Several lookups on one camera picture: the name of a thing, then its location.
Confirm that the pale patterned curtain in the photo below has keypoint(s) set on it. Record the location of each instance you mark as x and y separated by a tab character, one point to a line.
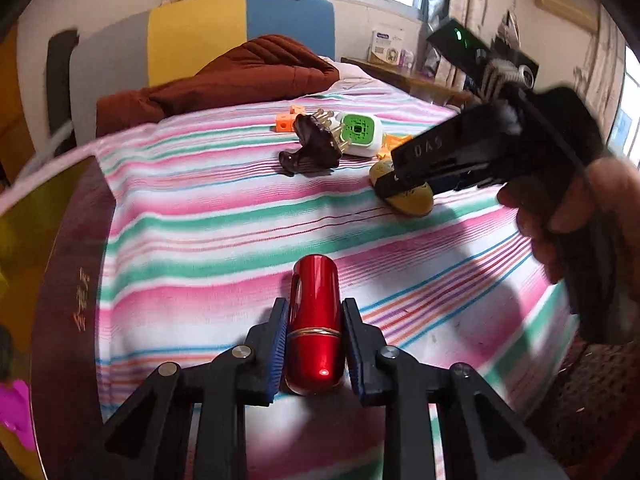
480	5

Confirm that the orange plastic mold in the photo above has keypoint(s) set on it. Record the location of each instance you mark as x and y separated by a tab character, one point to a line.
394	142

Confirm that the brown scalp massage comb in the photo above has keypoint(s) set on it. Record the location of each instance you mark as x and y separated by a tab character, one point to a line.
315	145

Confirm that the beige wall fixture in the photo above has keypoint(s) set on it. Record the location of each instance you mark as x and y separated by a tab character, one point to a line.
565	10

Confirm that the white cardboard box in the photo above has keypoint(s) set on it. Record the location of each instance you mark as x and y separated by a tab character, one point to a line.
385	47

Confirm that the orange perforated building block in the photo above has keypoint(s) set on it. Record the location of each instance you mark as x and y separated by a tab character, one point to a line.
285	122

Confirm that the yellow oval object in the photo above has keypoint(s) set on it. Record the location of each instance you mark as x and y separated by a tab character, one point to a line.
412	202

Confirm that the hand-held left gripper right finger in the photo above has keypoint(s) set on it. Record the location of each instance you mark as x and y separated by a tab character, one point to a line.
352	355

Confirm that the black rolled mat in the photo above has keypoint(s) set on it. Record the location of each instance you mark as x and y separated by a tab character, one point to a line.
60	70

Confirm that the person's right hand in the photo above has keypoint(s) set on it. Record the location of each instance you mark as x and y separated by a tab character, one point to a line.
615	195

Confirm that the person's dark red clothing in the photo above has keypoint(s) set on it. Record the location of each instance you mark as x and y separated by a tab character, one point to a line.
590	410

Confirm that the grey yellow blue headboard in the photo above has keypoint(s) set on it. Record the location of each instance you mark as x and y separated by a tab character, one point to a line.
200	35

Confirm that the white green plastic device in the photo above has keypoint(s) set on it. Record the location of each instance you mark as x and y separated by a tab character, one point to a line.
357	132

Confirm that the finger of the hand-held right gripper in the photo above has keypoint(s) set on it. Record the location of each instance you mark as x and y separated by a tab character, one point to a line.
440	147
400	187

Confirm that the wooden bedside shelf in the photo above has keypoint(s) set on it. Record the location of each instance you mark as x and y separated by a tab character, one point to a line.
410	82

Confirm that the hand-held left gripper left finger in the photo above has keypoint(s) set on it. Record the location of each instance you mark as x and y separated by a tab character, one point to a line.
276	355

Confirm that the striped pink green blanket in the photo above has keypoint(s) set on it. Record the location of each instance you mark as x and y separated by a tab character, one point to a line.
200	220

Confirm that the gold metal tin box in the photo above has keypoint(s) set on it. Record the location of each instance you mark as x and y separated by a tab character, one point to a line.
65	260

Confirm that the wooden wardrobe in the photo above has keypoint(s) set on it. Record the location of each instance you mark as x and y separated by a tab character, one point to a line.
10	85

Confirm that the small clear jar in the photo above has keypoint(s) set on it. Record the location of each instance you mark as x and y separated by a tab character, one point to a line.
407	60

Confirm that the red lipstick tube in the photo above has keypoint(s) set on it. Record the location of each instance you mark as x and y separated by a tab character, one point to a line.
315	320

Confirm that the brown quilted blanket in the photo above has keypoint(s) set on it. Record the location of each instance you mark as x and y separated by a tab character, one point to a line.
250	70

